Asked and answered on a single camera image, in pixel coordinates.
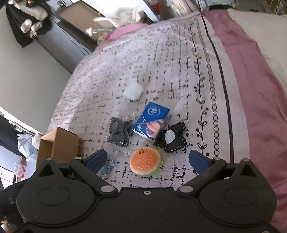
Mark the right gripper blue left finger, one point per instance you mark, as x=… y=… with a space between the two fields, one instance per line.
x=96 y=161

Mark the brown cardboard box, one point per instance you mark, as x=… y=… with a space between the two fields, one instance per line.
x=60 y=145

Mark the bag of black items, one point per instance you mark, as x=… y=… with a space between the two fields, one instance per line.
x=119 y=131

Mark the grey wardrobe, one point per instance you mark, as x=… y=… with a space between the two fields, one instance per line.
x=62 y=46

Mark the white plastic bag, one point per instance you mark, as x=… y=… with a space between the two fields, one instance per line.
x=28 y=145
x=133 y=91

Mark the white duvet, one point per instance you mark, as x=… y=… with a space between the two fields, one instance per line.
x=269 y=32

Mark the hamburger plush toy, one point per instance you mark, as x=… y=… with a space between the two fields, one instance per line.
x=145 y=161

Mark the black white patterned blanket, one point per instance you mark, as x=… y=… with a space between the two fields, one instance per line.
x=182 y=65

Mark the hanging dark clothes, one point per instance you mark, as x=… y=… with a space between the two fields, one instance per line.
x=28 y=20

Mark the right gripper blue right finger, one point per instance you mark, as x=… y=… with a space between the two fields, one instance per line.
x=198 y=161

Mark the pink bed sheet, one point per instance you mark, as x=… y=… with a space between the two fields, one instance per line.
x=263 y=100

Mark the blue tissue pack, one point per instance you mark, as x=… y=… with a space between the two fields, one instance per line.
x=151 y=121

